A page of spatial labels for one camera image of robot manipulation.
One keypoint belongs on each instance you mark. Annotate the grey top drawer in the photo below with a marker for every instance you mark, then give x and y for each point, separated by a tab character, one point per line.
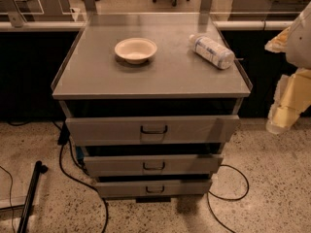
151	130

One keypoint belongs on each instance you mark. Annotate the clear plastic water bottle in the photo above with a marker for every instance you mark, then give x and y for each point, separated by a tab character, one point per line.
215	53

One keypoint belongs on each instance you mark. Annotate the grey drawer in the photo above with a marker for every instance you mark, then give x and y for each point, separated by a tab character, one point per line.
152	188
145	165
151	130

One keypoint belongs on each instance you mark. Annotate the grey middle drawer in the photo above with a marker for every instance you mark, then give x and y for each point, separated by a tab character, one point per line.
145	165

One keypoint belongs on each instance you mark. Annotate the white paper bowl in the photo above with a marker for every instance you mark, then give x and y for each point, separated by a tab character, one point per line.
135	50

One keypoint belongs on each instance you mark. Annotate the white horizontal rail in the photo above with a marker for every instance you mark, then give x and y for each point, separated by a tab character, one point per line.
76	26

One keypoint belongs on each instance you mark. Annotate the grey metal drawer cabinet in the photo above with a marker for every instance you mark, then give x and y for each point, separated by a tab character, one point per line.
95	82

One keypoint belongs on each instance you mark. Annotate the grey bottom drawer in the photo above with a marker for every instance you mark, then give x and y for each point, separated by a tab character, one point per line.
152	188

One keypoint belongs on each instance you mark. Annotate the black metal stand bar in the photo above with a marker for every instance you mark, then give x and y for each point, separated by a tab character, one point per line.
39	169

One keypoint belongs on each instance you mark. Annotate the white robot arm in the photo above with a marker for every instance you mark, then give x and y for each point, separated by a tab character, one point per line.
292	96

